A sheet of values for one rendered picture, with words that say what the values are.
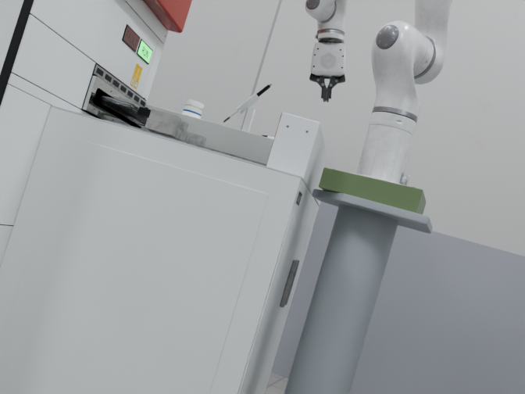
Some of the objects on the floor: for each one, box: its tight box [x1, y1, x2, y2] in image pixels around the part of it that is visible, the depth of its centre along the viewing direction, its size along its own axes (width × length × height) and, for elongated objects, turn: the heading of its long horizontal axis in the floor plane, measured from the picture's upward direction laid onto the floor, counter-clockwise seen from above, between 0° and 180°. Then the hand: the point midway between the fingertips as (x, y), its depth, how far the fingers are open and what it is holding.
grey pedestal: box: [284, 189, 433, 394], centre depth 169 cm, size 51×44×82 cm
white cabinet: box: [0, 107, 319, 394], centre depth 199 cm, size 64×96×82 cm, turn 74°
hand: (326, 94), depth 196 cm, fingers closed
